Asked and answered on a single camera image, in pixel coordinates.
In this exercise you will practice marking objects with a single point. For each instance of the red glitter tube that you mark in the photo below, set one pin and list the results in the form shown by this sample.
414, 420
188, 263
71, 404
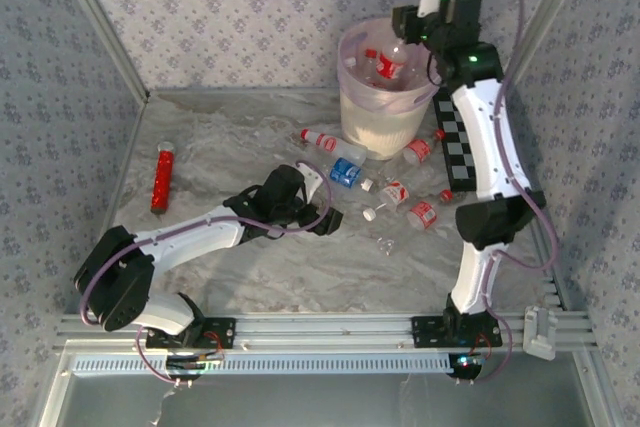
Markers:
163, 177

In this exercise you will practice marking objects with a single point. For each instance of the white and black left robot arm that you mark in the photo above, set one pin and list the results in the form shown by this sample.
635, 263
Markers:
190, 239

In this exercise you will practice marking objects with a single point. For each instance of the white-capped blue-label plastic bottle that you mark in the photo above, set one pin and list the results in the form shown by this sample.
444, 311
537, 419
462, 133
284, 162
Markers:
345, 173

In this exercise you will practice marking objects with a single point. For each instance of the aluminium corner post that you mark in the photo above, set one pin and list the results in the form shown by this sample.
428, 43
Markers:
102, 22
547, 22

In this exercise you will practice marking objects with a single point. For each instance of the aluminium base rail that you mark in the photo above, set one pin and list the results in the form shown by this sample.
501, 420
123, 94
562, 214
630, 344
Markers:
320, 329

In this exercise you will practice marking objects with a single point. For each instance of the black and grey checkerboard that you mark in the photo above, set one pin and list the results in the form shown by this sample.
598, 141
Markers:
457, 167

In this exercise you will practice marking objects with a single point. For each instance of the black controller board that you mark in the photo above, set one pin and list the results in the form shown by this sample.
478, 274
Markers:
465, 368
190, 364

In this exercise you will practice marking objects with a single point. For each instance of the white plastic bracket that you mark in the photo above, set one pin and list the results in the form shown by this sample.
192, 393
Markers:
540, 337

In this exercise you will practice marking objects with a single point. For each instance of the clear crushed plastic bottle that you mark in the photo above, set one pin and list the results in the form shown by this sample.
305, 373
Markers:
385, 245

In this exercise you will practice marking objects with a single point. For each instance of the red-capped clear plastic bottle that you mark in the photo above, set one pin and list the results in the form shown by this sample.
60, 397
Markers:
417, 150
370, 53
422, 214
390, 67
327, 142

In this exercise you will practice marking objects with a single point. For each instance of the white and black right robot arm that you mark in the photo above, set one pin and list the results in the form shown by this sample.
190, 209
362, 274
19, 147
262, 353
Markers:
482, 137

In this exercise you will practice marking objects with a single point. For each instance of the cream ribbed waste bin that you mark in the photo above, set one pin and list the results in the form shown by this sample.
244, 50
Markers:
370, 127

